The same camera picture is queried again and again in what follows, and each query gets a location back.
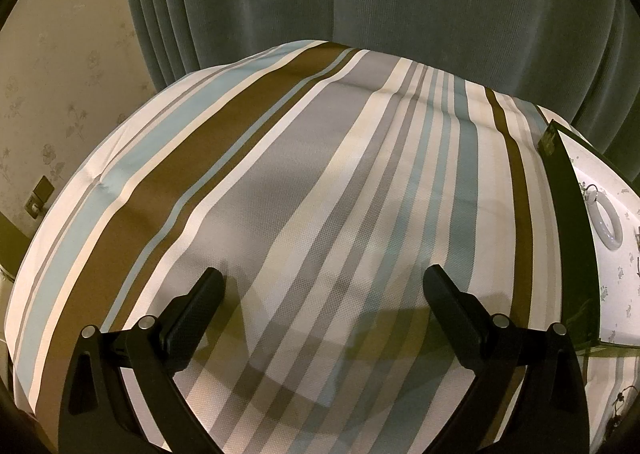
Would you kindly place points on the wall socket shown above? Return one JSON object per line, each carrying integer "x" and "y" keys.
{"x": 39, "y": 196}

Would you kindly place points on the green box with white lining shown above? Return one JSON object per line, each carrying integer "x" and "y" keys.
{"x": 575, "y": 244}

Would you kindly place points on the striped tablecloth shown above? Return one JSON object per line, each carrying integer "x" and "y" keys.
{"x": 300, "y": 184}

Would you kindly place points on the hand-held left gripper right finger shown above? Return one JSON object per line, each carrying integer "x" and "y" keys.
{"x": 450, "y": 314}

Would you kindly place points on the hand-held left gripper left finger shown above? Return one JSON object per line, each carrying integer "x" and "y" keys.
{"x": 192, "y": 314}

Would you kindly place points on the white jade bangle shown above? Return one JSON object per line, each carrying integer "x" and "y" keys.
{"x": 595, "y": 221}

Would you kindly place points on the dark wooden furniture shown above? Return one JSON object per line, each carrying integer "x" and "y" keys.
{"x": 12, "y": 244}

